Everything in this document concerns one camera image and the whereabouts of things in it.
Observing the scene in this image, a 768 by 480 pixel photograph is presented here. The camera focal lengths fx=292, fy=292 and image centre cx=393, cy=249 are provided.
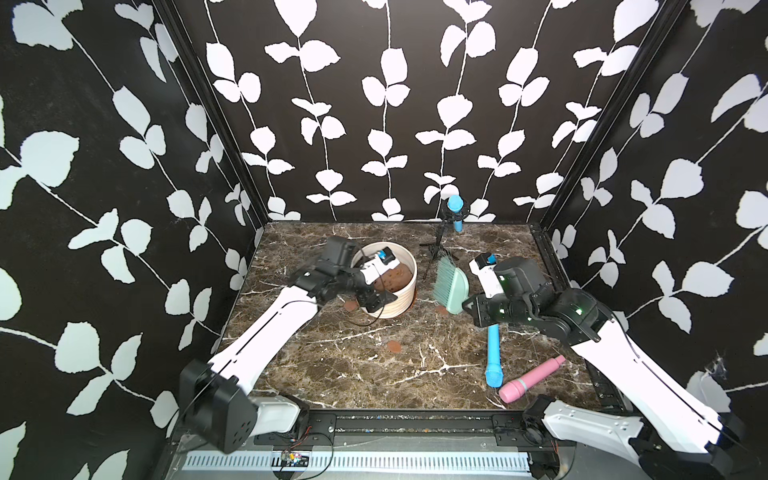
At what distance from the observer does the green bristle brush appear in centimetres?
70

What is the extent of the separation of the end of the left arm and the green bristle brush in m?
0.17

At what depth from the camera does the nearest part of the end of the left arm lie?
554 mm
